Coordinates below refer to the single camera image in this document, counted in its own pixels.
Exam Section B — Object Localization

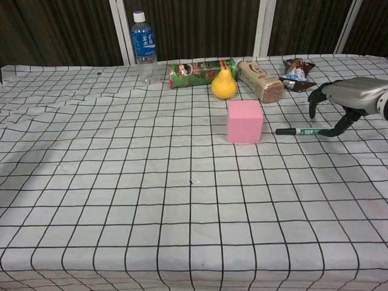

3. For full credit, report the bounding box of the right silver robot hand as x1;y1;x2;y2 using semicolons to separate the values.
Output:
307;76;388;138

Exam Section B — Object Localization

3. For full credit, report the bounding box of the green and white marker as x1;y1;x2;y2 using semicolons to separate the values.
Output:
275;127;334;136

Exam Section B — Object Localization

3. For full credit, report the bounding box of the pink foam cube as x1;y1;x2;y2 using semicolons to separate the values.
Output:
227;100;264;145

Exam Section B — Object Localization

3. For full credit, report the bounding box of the brown snack wrapper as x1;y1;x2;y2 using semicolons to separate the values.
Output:
279;58;318;93

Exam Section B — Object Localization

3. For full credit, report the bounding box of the beige cracker package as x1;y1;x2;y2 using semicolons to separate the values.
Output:
236;59;285;104

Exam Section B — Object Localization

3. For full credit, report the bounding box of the yellow pear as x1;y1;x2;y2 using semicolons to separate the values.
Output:
210;68;238;100

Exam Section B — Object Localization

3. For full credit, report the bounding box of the green chips can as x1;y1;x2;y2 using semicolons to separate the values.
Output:
167;58;237;89

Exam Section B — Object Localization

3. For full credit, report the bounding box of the clear water bottle blue label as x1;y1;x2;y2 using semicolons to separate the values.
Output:
130;10;159;85

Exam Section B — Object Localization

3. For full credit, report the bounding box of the white black grid tablecloth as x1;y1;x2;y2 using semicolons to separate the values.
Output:
0;53;388;291

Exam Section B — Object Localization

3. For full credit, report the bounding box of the white partition frame post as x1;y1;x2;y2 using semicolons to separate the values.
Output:
334;0;364;55
253;0;275;58
108;0;136;67

